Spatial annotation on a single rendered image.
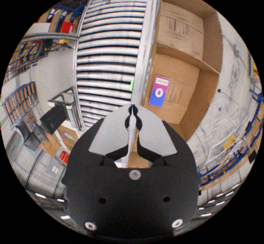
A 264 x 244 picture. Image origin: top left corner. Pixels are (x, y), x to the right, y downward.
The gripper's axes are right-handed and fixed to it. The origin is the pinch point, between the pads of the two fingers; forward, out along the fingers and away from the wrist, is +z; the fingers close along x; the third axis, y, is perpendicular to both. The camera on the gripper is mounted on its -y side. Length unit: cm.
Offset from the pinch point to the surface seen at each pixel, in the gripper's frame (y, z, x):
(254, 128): 29, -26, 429
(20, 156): 455, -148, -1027
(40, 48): -26, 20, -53
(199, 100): 5.7, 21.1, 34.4
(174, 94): 8.2, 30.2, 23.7
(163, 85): 3.7, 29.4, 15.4
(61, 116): 41, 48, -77
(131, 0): -65, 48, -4
